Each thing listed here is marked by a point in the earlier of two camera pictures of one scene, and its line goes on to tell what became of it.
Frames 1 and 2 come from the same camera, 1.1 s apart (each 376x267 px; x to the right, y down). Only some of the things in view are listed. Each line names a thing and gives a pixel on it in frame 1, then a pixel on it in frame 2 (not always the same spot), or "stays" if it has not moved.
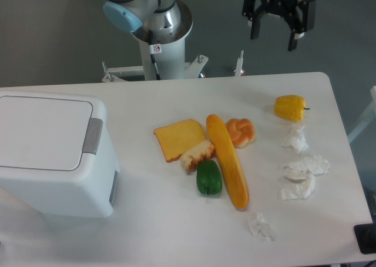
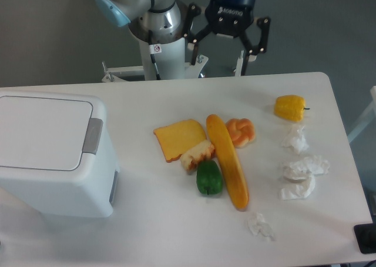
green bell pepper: x=208 y=177 stays
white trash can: x=57 y=154 stays
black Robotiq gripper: x=281 y=0 → x=230 y=14
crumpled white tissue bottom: x=256 y=223 stays
